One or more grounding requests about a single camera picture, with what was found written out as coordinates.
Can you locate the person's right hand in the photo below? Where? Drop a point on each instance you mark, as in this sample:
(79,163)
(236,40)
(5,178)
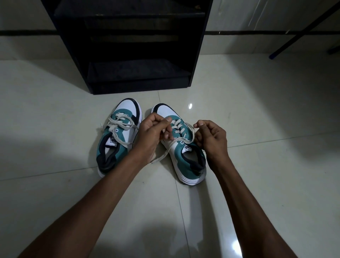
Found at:
(215,143)

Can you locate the person's left hand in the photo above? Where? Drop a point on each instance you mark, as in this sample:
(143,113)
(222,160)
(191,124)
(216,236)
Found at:
(150,135)

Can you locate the teal white sneaker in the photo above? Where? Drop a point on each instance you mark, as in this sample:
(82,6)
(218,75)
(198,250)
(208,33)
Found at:
(127,105)
(190,176)

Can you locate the black shoe rack shelf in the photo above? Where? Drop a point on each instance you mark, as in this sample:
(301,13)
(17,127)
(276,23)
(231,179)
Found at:
(66,40)

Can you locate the person's right forearm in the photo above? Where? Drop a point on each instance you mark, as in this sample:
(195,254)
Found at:
(252,212)

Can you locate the person's left forearm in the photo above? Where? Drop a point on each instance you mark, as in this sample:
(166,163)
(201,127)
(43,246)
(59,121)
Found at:
(85,204)

